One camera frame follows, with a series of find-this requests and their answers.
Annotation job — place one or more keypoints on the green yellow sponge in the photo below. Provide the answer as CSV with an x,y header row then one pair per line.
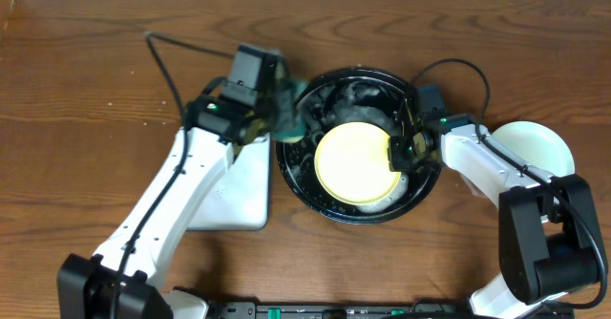
x,y
288,123

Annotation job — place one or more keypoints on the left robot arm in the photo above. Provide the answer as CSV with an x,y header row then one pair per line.
x,y
215,177

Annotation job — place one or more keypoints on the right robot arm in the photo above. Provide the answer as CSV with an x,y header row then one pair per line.
x,y
548,230

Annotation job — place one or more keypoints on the green plate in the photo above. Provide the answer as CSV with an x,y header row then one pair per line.
x,y
538,145

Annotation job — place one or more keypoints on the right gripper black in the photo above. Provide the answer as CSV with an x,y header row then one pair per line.
x,y
397,161

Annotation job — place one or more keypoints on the black round tray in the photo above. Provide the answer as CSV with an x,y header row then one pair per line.
x,y
367,95

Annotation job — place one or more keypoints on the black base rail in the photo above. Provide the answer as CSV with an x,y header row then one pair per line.
x,y
420,309

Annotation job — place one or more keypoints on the yellow plate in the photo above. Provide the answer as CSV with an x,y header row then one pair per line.
x,y
351,163

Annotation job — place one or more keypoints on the black rectangular soap tray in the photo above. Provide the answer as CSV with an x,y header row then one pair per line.
x,y
240,199

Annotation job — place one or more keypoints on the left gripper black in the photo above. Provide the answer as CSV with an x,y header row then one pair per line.
x,y
284,103

